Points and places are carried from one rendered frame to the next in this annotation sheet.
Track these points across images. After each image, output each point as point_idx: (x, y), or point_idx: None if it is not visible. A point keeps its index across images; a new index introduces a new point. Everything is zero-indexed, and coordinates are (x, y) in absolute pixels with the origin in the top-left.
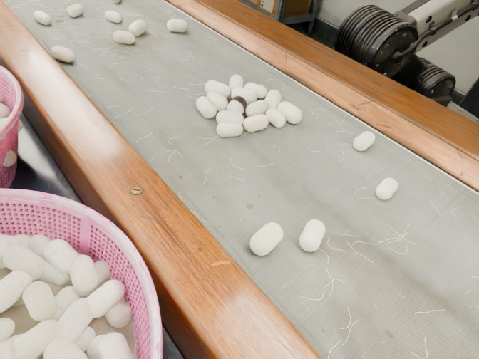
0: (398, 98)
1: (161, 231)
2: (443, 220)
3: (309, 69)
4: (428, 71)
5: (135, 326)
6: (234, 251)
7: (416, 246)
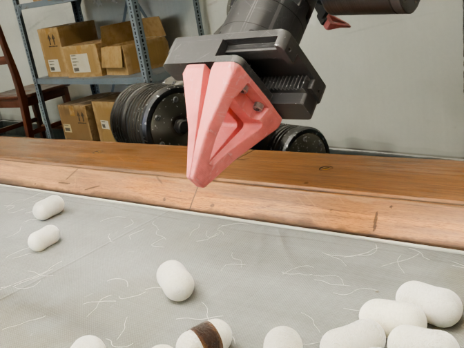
0: (115, 156)
1: None
2: (110, 246)
3: (18, 166)
4: (277, 133)
5: None
6: None
7: (54, 277)
